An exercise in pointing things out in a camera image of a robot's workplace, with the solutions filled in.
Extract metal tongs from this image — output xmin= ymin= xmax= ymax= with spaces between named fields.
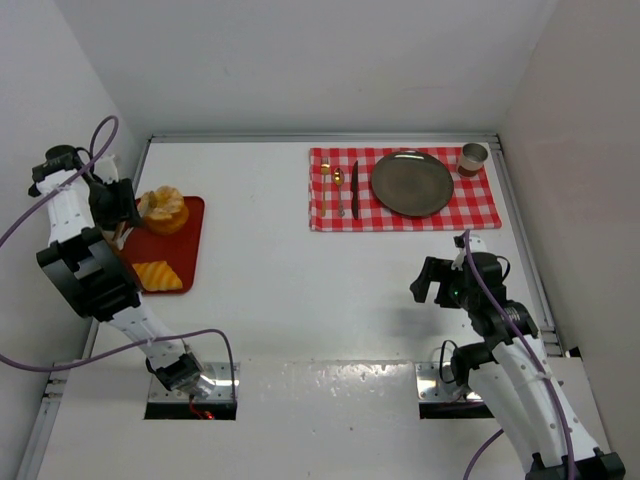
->
xmin=130 ymin=192 xmax=156 ymax=235

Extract round orange bread bun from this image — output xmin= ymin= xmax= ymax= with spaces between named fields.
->
xmin=145 ymin=185 xmax=190 ymax=235

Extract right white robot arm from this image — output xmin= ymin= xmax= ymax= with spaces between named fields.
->
xmin=410 ymin=252 xmax=626 ymax=479

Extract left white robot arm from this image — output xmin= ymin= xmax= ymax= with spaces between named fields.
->
xmin=29 ymin=145 xmax=214 ymax=399

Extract orange croissant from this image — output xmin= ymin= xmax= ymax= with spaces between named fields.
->
xmin=132 ymin=261 xmax=183 ymax=292

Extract red tray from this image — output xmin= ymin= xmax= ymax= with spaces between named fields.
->
xmin=121 ymin=196 xmax=205 ymax=295

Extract dark round plate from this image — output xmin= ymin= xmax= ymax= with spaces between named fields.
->
xmin=370 ymin=150 xmax=454 ymax=217

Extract black knife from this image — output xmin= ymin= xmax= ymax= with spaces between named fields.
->
xmin=350 ymin=161 xmax=360 ymax=220

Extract red white checkered cloth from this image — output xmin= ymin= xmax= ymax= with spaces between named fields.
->
xmin=309 ymin=147 xmax=502 ymax=232

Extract metal cup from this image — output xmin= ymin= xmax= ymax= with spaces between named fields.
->
xmin=456 ymin=143 xmax=489 ymax=178

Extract iridescent spoon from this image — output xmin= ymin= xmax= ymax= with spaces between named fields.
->
xmin=332 ymin=167 xmax=345 ymax=218

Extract gold fork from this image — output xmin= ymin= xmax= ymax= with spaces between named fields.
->
xmin=320 ymin=158 xmax=331 ymax=217

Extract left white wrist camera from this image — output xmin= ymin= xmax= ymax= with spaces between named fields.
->
xmin=93 ymin=154 xmax=120 ymax=184

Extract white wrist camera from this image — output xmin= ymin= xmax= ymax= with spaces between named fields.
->
xmin=451 ymin=234 xmax=488 ymax=270
xmin=93 ymin=154 xmax=120 ymax=184

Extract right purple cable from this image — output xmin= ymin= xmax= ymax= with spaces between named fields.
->
xmin=452 ymin=229 xmax=576 ymax=480

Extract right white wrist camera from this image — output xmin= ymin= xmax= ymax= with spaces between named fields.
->
xmin=451 ymin=234 xmax=488 ymax=270

